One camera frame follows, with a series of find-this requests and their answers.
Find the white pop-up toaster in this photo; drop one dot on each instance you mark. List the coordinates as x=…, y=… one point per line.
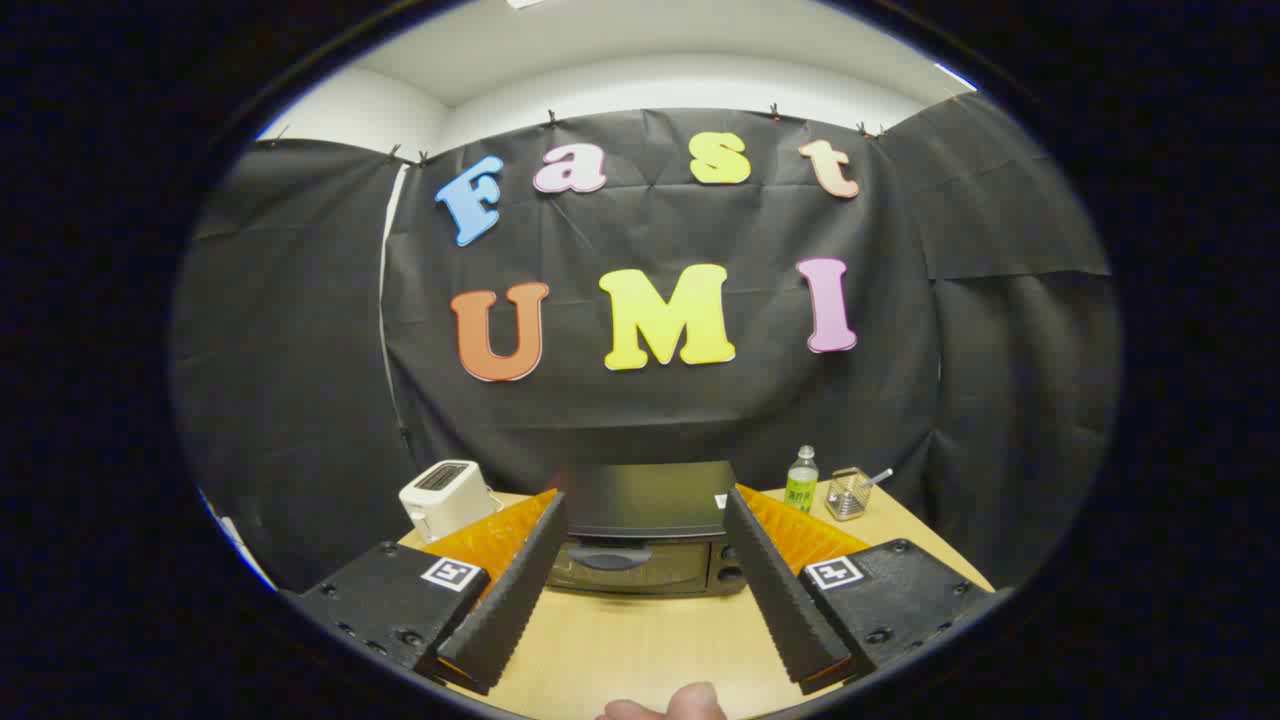
x=445, y=500

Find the black toaster oven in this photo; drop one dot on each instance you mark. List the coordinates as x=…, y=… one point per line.
x=640, y=500

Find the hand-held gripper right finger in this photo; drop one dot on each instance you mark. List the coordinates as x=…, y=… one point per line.
x=780, y=600

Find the clear bottle green label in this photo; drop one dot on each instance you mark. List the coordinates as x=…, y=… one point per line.
x=801, y=490

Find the metal spoon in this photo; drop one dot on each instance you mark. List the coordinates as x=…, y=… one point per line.
x=878, y=478

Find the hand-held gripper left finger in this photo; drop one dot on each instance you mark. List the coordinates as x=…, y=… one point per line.
x=510, y=600

